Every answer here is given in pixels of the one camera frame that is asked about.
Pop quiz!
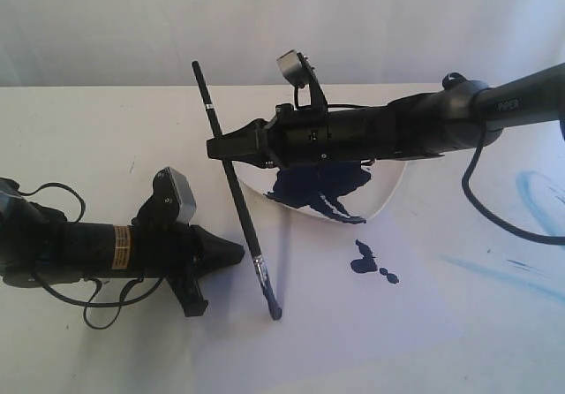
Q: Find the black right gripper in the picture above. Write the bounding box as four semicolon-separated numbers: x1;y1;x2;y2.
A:
207;104;375;169

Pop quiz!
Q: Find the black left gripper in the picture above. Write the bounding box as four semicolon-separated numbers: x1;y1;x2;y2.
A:
132;224;245;317

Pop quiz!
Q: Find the black paintbrush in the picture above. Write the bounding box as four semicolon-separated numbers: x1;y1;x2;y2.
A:
191;60;283;322

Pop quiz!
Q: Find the white paper sheet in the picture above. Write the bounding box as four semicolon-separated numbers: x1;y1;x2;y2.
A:
191;179;509;393

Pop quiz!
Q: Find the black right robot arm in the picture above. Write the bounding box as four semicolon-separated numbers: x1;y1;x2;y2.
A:
207;64;564;169

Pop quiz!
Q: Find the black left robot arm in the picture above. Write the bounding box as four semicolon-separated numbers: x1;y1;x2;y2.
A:
1;169;245;317

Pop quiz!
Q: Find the white square plate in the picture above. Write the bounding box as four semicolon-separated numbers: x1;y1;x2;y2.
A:
234;161;405;224

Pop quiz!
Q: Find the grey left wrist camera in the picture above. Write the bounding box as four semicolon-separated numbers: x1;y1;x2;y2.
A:
152;167;197;225

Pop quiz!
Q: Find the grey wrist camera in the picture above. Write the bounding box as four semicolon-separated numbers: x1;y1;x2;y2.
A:
276;49;317;89
152;167;197;225

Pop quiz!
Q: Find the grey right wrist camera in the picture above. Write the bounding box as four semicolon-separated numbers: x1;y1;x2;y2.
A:
276;49;317;89

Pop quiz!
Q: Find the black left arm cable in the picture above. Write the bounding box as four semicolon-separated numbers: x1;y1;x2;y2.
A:
17;182;164;331

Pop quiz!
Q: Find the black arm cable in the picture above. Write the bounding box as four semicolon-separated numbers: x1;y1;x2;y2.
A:
290;71;565;246
17;182;164;331

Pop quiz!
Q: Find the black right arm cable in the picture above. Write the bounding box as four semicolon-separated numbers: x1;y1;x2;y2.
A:
290;71;565;246

